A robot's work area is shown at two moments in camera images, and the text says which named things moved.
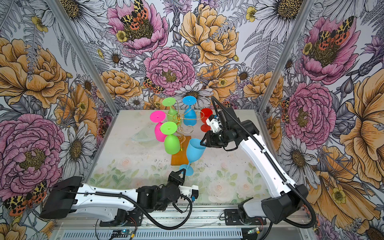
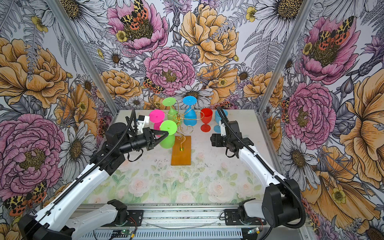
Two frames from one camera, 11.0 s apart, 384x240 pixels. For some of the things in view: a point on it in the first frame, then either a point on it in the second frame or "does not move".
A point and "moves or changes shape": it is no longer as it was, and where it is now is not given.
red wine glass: (205, 113) does not move
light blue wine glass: (195, 151) moves or changes shape
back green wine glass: (172, 115) does not move
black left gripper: (174, 175) → (150, 136)
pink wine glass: (158, 116) does not move
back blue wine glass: (190, 115) does not move
